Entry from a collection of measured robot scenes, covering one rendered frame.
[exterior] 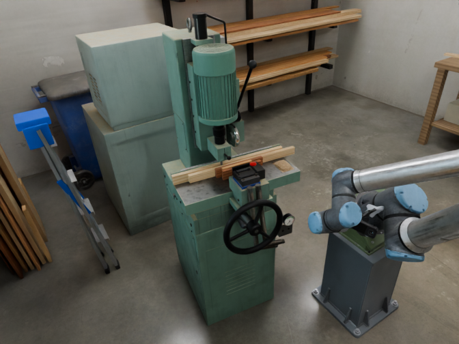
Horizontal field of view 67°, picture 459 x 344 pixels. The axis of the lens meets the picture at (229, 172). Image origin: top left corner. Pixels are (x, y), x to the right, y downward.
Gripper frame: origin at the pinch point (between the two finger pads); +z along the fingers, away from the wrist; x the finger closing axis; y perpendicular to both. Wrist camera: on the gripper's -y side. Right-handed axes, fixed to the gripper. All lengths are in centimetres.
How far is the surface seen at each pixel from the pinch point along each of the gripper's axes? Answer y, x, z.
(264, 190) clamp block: 25, -3, -47
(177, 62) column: 66, -47, -83
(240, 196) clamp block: 26, 0, -58
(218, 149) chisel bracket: 45, -14, -64
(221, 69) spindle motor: 38, -50, -73
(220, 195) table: 35, 4, -63
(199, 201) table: 35, 8, -73
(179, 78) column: 66, -40, -81
